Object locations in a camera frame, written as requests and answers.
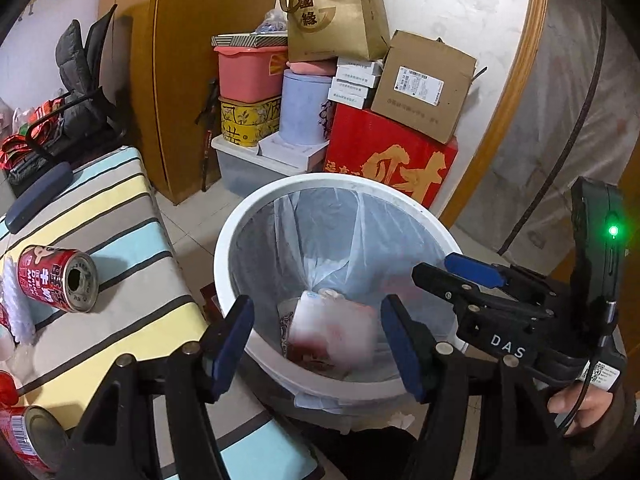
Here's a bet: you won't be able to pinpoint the person's right forearm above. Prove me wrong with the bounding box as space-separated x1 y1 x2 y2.
560 392 640 480

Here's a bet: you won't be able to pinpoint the striped tablecloth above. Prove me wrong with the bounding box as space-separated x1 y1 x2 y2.
0 146 321 480

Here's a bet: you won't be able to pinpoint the pink storage bin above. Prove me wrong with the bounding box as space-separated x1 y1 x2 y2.
213 45 291 103

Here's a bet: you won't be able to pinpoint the white plastic bag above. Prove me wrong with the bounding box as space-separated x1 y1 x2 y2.
10 105 42 132

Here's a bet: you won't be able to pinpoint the clear bag of items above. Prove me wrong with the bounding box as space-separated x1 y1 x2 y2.
255 9 289 36

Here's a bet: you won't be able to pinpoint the clear plastic bottle red label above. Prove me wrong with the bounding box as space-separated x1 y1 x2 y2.
0 327 23 409

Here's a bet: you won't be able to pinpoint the black walking stick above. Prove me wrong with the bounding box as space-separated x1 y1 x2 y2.
195 78 221 192

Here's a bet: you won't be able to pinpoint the red gift box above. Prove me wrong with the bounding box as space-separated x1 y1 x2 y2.
322 102 460 212

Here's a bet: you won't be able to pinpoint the light blue cylinder box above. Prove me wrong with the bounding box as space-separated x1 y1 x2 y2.
278 69 335 147

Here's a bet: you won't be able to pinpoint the striped flat box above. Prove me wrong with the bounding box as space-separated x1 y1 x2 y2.
211 32 290 49

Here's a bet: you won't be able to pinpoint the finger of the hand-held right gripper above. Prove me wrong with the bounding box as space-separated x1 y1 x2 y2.
444 252 563 306
411 262 556 320

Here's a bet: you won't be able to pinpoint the white bubble wrap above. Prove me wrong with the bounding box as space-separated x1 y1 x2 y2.
0 255 39 346

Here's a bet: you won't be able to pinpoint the white plastic packet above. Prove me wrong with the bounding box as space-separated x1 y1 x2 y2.
287 290 379 367

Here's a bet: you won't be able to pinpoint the red shopping bags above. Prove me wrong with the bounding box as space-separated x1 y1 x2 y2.
0 100 67 173

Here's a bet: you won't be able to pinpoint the clear plastic storage box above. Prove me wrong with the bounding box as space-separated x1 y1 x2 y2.
211 135 312 202

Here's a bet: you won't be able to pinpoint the blue glasses case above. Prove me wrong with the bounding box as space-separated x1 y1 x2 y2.
4 161 75 235

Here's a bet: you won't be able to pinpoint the wooden wardrobe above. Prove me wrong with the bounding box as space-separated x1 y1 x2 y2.
97 0 287 206

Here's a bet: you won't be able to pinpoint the red drink can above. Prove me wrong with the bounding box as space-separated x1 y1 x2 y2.
0 405 69 476
17 245 99 314

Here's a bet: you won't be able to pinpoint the yellow patterned tin box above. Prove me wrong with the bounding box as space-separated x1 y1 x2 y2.
218 95 284 148

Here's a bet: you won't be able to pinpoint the person's right hand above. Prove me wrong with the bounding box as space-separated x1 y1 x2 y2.
547 385 617 437

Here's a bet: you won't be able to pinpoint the grey fabric wardrobe cover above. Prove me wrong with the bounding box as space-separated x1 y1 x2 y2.
452 0 640 281

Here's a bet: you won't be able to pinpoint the red flat packet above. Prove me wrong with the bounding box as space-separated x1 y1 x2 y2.
200 282 224 322

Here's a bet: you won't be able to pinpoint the gold paper bag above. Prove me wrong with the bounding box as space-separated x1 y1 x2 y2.
278 0 392 64

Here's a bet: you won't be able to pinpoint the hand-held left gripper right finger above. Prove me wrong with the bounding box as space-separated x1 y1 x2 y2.
380 294 581 480

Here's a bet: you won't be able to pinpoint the wooden door frame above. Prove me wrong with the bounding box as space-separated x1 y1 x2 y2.
439 0 552 231

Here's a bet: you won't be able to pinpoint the brown cardboard box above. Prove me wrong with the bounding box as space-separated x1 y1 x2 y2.
371 30 479 145

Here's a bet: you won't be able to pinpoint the pink round lid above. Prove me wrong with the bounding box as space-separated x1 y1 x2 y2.
287 60 339 77

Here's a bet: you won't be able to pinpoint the black office chair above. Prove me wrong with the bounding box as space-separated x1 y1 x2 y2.
25 4 132 162

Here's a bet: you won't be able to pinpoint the white flat carton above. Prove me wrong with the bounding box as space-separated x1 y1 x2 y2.
336 56 385 72
332 67 383 86
330 80 377 99
327 90 372 110

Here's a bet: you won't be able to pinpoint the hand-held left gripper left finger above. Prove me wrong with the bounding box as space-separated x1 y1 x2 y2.
57 294 256 480

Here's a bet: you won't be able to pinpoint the white shallow box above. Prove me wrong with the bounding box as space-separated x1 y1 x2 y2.
257 132 331 174

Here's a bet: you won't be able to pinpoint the white round trash bin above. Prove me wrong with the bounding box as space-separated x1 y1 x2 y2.
213 172 463 423

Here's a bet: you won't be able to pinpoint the clear plastic bin liner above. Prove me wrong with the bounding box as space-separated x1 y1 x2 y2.
240 187 451 361

